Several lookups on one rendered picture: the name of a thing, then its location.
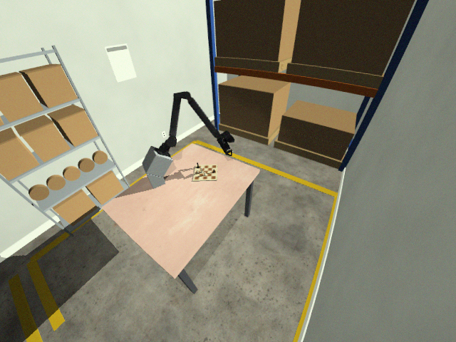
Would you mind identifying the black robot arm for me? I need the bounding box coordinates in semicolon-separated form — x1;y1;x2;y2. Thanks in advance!
155;91;234;157

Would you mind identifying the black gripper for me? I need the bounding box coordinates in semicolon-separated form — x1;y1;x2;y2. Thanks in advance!
220;143;232;156

